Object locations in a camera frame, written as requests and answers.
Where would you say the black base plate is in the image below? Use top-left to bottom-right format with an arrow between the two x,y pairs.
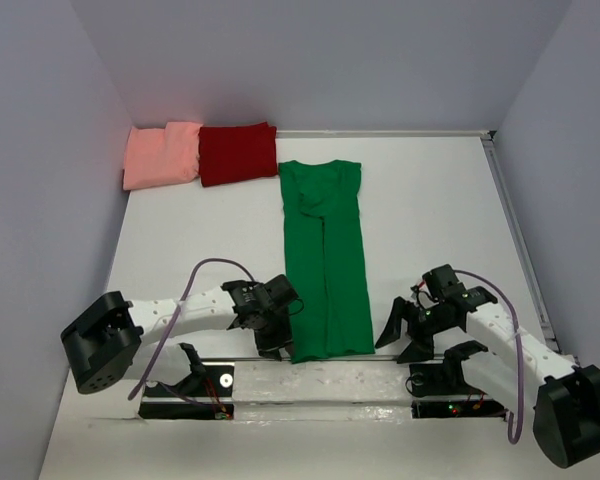
138,361 -> 235,421
405,363 -> 507,419

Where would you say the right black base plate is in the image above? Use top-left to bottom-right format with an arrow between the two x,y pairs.
405,363 -> 507,419

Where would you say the folded red t shirt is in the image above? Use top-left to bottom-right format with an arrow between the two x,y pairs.
199,122 -> 278,187

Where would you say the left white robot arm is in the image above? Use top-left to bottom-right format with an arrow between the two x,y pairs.
60,274 -> 300,395

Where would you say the green t shirt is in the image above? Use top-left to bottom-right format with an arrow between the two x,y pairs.
279,160 -> 375,363

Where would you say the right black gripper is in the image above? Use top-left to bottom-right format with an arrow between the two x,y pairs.
373,296 -> 455,365

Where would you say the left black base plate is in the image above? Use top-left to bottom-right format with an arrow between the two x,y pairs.
138,361 -> 235,421

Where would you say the folded pink t shirt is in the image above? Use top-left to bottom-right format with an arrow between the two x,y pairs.
123,121 -> 202,191

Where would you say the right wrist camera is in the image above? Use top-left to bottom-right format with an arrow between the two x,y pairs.
410,280 -> 434,308

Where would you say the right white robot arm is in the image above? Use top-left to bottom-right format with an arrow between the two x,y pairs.
375,264 -> 600,469

